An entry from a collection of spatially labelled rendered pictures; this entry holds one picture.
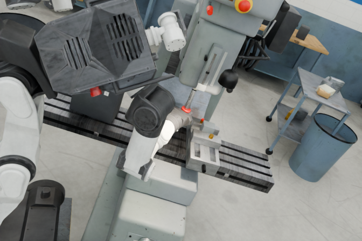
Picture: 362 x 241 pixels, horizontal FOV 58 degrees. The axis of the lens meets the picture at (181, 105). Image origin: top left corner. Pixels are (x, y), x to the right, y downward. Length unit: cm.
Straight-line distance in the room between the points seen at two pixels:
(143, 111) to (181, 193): 74
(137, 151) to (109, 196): 127
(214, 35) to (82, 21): 63
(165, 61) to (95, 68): 106
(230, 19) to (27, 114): 80
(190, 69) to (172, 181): 54
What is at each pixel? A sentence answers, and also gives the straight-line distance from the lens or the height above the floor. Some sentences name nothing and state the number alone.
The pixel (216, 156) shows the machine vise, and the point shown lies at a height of 104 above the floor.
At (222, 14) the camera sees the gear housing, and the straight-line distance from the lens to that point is 130.
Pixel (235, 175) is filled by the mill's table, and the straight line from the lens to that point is 173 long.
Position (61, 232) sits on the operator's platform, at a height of 40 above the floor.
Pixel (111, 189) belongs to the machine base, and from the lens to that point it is 240.
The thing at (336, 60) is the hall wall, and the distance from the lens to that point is 648.
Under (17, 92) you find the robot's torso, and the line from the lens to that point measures 106.
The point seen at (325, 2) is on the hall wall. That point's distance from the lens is 606.
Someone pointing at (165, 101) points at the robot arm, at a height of 145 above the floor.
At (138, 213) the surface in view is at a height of 77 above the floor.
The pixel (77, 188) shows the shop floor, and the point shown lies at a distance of 262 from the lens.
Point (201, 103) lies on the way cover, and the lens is 197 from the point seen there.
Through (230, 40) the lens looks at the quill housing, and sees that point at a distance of 137.
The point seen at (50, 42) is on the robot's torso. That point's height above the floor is 156.
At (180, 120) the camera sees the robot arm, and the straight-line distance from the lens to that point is 149.
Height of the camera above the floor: 197
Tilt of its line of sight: 30 degrees down
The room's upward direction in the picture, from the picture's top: 23 degrees clockwise
